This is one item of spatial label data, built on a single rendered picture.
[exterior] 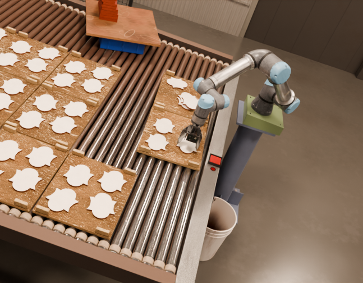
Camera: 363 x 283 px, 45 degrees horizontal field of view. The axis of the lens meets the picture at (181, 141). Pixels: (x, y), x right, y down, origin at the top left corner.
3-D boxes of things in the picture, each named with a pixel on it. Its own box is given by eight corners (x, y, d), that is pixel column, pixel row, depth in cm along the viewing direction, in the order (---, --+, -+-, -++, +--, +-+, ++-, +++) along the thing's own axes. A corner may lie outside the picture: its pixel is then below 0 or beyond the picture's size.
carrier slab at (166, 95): (212, 89, 300) (213, 87, 299) (207, 125, 268) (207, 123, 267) (163, 73, 298) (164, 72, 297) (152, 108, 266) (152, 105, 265)
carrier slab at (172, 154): (206, 126, 267) (207, 124, 266) (198, 171, 235) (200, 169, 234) (151, 108, 265) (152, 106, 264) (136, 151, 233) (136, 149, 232)
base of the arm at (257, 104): (272, 108, 301) (279, 96, 295) (270, 118, 289) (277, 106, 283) (252, 98, 301) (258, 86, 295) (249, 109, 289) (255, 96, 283)
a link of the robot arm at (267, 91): (266, 90, 296) (276, 73, 288) (280, 102, 289) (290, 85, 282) (255, 92, 288) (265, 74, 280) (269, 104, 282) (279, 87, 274)
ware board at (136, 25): (151, 12, 338) (152, 10, 337) (160, 46, 302) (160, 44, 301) (85, 0, 323) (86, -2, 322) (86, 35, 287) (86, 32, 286)
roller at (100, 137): (160, 43, 337) (162, 37, 334) (48, 239, 185) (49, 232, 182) (154, 41, 337) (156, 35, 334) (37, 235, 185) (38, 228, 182)
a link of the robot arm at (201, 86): (261, 37, 248) (191, 78, 234) (274, 48, 242) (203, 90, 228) (259, 53, 257) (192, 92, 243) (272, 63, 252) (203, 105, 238)
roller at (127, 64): (148, 39, 337) (150, 33, 334) (26, 231, 185) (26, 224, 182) (142, 36, 337) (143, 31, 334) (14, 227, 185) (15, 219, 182)
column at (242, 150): (239, 190, 370) (282, 109, 315) (237, 224, 340) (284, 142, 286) (196, 176, 368) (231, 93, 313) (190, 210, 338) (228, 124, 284)
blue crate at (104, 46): (139, 33, 330) (142, 21, 324) (143, 55, 308) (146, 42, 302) (97, 26, 321) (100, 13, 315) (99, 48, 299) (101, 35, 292)
